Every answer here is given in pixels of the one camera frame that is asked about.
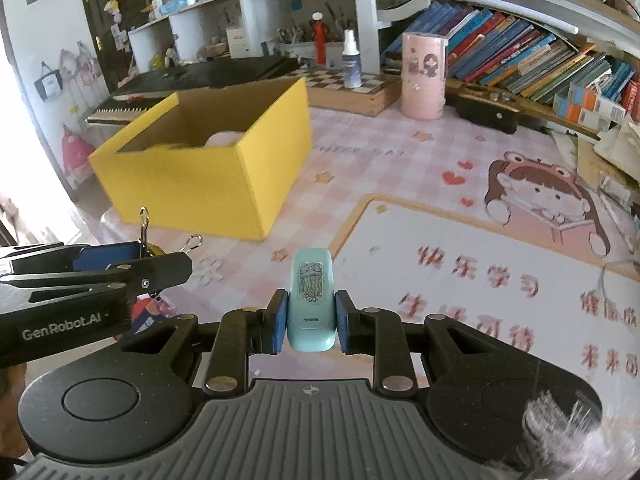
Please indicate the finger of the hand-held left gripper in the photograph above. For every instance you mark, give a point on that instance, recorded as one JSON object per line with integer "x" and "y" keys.
{"x": 165, "y": 270}
{"x": 100, "y": 256}

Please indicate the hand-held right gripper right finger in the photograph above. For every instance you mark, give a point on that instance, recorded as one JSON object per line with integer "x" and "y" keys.
{"x": 342, "y": 320}

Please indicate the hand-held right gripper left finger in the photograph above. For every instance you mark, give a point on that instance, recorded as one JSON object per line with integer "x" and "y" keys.
{"x": 280, "y": 320}

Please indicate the yellow binder clip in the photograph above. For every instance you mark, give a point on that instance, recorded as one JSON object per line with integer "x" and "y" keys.
{"x": 155, "y": 250}

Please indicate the light blue mini stapler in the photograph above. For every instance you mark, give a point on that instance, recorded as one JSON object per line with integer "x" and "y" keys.
{"x": 310, "y": 330}

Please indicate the yellow cardboard box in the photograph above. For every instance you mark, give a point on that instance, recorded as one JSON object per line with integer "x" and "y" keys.
{"x": 200, "y": 185}

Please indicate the pink plush toy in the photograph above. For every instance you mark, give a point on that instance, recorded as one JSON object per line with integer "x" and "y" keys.
{"x": 225, "y": 138}

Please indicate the person's left forearm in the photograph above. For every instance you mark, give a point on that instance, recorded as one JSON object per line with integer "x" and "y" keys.
{"x": 11, "y": 410}

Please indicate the desktop with pink checked tablecloth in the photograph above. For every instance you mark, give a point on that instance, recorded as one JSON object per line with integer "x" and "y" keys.
{"x": 375, "y": 160}

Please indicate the printed cartoon desk mat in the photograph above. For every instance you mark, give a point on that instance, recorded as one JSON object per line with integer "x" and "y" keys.
{"x": 450, "y": 240}

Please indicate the black electronic keyboard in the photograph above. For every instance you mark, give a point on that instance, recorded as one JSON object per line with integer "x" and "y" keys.
{"x": 200, "y": 72}

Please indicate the white box red label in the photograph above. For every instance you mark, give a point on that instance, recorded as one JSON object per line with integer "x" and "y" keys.
{"x": 236, "y": 42}

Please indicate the wooden chessboard box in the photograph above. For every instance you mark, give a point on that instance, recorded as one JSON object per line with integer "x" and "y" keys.
{"x": 325, "y": 79}

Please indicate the pink cylinder container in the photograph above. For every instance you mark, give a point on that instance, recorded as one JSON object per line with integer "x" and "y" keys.
{"x": 424, "y": 85}

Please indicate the black case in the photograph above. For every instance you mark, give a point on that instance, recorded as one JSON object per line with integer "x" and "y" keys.
{"x": 482, "y": 110}

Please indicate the white spray bottle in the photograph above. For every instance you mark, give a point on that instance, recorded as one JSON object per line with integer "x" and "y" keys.
{"x": 351, "y": 67}

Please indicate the white pen cup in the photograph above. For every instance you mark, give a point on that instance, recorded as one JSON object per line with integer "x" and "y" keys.
{"x": 295, "y": 51}

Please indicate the blue tissue pack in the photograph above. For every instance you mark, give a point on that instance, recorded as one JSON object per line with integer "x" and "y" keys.
{"x": 179, "y": 5}

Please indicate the red tube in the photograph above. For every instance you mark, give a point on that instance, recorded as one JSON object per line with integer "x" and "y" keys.
{"x": 318, "y": 42}

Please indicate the row of leaning books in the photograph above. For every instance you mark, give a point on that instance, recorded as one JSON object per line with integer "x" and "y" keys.
{"x": 500, "y": 55}

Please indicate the white bookshelf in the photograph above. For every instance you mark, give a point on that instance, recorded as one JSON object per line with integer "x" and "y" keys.
{"x": 365, "y": 10}

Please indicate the white open book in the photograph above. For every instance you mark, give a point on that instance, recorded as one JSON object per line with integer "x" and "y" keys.
{"x": 402, "y": 10}

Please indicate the stack of papers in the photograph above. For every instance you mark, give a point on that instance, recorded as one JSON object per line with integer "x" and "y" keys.
{"x": 617, "y": 160}

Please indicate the stack of orange white boxes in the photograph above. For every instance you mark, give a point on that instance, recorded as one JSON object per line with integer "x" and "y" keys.
{"x": 590, "y": 107}

